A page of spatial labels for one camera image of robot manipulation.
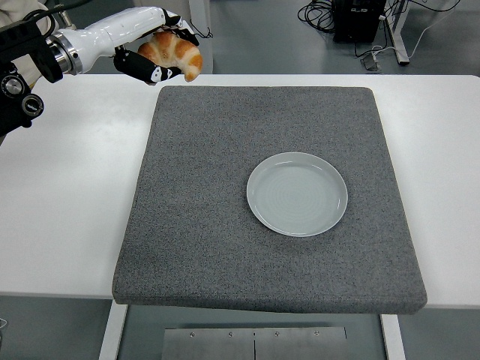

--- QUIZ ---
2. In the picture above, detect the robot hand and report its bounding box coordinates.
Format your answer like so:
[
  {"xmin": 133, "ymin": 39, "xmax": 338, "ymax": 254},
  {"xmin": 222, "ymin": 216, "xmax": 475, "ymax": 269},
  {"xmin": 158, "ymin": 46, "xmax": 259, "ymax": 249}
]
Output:
[{"xmin": 61, "ymin": 6, "xmax": 200, "ymax": 86}]

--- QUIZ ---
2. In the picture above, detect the golden croissant bread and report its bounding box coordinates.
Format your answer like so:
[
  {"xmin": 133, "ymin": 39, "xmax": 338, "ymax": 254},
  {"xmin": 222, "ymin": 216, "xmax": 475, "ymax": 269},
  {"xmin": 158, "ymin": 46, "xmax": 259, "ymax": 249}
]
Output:
[{"xmin": 136, "ymin": 31, "xmax": 204, "ymax": 82}]

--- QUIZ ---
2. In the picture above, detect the grey round plate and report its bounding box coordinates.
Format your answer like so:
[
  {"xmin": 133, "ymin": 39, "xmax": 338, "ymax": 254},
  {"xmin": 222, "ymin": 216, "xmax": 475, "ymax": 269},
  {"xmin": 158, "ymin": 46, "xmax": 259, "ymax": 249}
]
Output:
[{"xmin": 246, "ymin": 151, "xmax": 349, "ymax": 238}]

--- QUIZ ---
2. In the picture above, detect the grey metal plate with screws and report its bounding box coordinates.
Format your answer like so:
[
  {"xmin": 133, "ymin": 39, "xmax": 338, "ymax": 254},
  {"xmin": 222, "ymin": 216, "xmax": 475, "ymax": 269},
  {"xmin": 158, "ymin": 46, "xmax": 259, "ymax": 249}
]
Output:
[{"xmin": 163, "ymin": 326, "xmax": 349, "ymax": 360}]

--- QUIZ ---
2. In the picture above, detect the black computer case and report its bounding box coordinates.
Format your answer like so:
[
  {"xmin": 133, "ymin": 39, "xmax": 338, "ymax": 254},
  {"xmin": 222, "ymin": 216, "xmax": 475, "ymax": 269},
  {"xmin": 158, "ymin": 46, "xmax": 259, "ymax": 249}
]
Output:
[{"xmin": 332, "ymin": 0, "xmax": 387, "ymax": 43}]

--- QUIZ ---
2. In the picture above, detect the grey felt mat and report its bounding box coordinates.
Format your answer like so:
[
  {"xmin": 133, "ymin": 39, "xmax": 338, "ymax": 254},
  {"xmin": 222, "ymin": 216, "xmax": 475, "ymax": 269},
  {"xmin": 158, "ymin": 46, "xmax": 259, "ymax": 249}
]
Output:
[{"xmin": 111, "ymin": 85, "xmax": 428, "ymax": 315}]

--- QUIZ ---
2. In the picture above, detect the small grey floor box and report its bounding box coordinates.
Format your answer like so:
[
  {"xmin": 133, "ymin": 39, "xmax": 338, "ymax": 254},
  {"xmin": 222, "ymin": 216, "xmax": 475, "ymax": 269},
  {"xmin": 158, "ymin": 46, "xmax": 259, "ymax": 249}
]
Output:
[{"xmin": 360, "ymin": 52, "xmax": 383, "ymax": 71}]

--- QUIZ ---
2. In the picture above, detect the white desk leg with foot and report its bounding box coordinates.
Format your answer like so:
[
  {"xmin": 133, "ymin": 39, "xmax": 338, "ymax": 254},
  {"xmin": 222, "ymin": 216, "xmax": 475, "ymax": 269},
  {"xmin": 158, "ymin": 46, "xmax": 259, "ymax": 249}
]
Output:
[{"xmin": 385, "ymin": 0, "xmax": 410, "ymax": 67}]

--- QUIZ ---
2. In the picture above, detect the white table leg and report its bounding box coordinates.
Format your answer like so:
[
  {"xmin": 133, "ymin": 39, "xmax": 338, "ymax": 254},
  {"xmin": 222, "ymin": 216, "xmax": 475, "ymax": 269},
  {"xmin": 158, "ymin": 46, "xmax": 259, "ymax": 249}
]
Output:
[
  {"xmin": 380, "ymin": 313, "xmax": 407, "ymax": 360},
  {"xmin": 97, "ymin": 301, "xmax": 129, "ymax": 360}
]

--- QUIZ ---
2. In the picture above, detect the thin black cable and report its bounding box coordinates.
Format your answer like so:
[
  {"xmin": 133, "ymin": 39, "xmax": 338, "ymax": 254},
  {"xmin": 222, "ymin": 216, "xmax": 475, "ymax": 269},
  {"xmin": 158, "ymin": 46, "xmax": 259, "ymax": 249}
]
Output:
[{"xmin": 188, "ymin": 18, "xmax": 215, "ymax": 42}]

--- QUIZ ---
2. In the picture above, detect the white upright post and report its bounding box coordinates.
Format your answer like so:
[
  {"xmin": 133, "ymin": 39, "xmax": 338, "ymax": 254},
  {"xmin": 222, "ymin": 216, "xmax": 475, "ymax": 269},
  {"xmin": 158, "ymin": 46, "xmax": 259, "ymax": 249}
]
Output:
[{"xmin": 187, "ymin": 0, "xmax": 215, "ymax": 75}]

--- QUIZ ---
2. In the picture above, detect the black cable bundle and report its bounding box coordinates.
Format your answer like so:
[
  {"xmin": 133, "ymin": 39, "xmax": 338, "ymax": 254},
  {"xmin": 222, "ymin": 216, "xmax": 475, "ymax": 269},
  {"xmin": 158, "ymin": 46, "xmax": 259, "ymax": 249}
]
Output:
[{"xmin": 297, "ymin": 0, "xmax": 338, "ymax": 35}]

